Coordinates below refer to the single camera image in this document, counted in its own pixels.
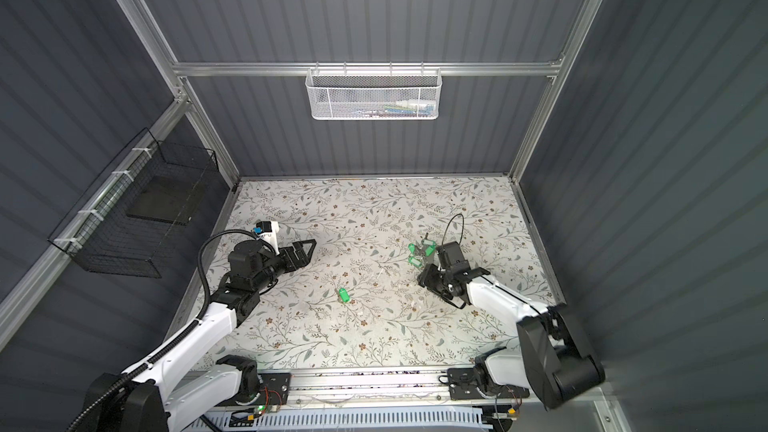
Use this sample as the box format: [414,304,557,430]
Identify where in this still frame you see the white wire mesh basket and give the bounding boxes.
[305,73,443,121]

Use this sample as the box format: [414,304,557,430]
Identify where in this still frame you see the green key tag with key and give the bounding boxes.
[338,288,351,303]

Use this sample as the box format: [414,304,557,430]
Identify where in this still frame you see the white slotted cable duct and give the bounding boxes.
[187,406,511,431]

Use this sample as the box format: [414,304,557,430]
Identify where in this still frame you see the black wire basket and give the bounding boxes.
[48,136,220,279]

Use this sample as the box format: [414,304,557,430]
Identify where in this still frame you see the aluminium frame corner post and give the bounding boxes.
[509,0,604,184]

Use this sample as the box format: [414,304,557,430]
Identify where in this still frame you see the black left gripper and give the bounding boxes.
[252,238,314,295]

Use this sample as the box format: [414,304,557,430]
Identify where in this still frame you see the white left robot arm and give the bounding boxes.
[68,231,317,431]

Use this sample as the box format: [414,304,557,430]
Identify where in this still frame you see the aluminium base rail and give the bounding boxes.
[179,365,601,412]

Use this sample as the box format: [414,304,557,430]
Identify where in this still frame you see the left aluminium frame post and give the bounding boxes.
[115,0,241,188]

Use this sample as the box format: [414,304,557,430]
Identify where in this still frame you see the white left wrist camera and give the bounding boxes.
[253,221,280,254]

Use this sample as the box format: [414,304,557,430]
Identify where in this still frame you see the left side aluminium rail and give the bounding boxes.
[1,92,190,348]

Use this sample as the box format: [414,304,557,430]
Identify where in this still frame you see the thin black camera cable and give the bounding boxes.
[442,212,466,247]

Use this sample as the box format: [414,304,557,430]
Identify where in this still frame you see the black foam pad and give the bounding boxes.
[126,175,206,226]

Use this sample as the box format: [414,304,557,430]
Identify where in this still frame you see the horizontal aluminium frame bar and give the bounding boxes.
[172,62,561,77]

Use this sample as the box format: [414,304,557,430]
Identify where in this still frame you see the items in white basket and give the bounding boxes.
[352,99,438,119]

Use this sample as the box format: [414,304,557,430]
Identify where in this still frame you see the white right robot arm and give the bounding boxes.
[417,242,606,409]

